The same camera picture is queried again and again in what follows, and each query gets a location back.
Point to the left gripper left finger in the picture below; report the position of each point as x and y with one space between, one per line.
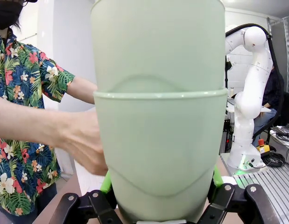
97 205

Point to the person in dark clothes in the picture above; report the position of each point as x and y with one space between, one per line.
273 88

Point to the person's right forearm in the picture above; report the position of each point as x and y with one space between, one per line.
25 121

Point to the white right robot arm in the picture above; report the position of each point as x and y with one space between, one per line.
249 105

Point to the pale green plastic cup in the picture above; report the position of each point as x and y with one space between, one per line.
160 140
158 46

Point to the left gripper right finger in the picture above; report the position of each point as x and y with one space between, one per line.
228 203

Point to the aluminium frame post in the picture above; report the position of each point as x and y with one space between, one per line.
285 46

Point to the person's right hand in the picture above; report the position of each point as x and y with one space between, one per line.
83 142

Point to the black tripod stand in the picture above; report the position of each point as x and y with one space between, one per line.
227 70

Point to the person in floral shirt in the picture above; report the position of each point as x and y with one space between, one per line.
25 70

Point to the person's left forearm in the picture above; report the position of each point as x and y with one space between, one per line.
83 91

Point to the grey control device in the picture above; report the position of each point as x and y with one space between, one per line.
283 133

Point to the yellow emergency stop button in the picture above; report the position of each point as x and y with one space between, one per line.
263 149

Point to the slotted aluminium base plate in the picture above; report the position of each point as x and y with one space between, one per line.
275 186

